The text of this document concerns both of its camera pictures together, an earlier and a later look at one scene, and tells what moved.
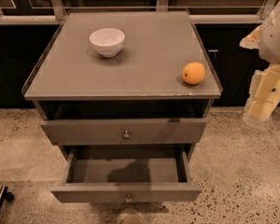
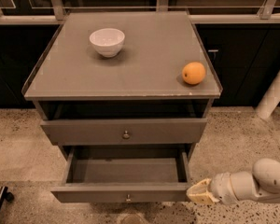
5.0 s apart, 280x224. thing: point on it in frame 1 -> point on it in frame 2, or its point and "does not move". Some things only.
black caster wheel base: x=3 y=196 does not move
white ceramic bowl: x=107 y=41 does not move
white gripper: x=275 y=37 -> x=220 y=184
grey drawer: x=119 y=174 does not move
